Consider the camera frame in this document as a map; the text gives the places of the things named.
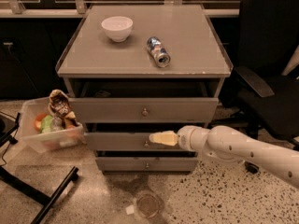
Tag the small white paper scrap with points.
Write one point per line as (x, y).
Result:
(129, 210)

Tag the grey drawer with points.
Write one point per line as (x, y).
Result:
(146, 164)
(144, 110)
(125, 142)

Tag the orange fruit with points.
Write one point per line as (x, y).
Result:
(38, 121)

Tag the grey top drawer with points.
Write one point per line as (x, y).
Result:
(144, 110)

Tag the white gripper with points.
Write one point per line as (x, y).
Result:
(184, 138)

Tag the black metal stand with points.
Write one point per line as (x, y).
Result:
(8, 126)

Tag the black office chair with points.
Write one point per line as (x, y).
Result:
(264, 84)

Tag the blue silver soda can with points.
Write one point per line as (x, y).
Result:
(157, 51)

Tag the grey bottom drawer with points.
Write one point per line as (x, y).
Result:
(146, 164)

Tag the green apple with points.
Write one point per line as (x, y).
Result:
(46, 124)

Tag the clear plastic bin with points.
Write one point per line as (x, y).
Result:
(42, 142)

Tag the brown chip bag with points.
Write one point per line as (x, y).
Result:
(59, 106)

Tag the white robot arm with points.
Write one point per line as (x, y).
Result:
(224, 144)

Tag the white ceramic bowl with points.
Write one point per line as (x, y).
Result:
(117, 28)

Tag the grey drawer cabinet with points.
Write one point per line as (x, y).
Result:
(94, 66)

